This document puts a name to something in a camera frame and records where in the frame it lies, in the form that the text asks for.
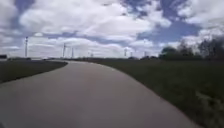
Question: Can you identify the row of trees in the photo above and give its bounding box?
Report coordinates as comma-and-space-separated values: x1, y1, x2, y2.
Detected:
128, 35, 224, 62

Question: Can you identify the grass field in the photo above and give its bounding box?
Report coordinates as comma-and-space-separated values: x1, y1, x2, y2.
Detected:
81, 58, 224, 128
0, 59, 69, 84

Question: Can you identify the grey asphalt path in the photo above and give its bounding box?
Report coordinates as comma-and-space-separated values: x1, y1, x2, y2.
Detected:
0, 60, 203, 128

